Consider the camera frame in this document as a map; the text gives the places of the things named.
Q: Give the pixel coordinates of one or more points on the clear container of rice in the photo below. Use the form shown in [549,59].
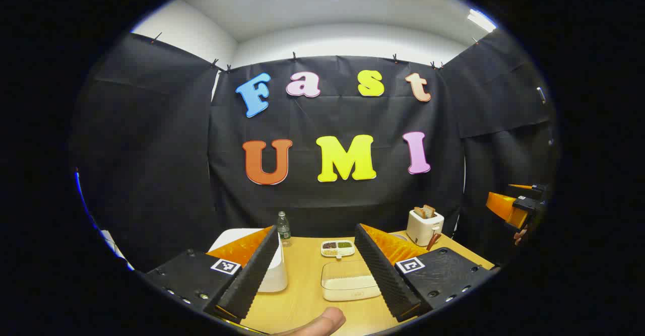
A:
[347,283]

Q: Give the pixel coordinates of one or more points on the white round plate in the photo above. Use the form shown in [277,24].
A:
[400,236]

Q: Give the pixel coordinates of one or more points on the ceiling light panel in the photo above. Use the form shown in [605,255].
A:
[481,20]

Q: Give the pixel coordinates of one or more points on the black backdrop cloth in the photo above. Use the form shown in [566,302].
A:
[151,149]

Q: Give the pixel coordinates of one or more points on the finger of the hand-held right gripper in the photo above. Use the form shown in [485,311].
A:
[506,209]

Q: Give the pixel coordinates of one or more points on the clear water bottle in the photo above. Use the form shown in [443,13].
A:
[283,230]

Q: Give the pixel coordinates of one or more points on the white divided grain dish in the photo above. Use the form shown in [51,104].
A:
[337,248]

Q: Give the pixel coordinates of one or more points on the white rice cooker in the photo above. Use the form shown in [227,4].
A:
[276,275]

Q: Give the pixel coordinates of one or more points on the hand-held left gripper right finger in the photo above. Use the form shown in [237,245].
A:
[383,275]

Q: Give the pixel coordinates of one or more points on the toast slice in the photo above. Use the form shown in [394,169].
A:
[431,210]
[420,213]

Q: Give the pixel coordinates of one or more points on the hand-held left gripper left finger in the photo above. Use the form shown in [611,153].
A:
[252,275]

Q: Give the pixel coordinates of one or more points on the brown wooden spoon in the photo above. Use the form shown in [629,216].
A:
[433,241]

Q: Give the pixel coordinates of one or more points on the white toaster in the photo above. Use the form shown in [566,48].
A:
[423,230]

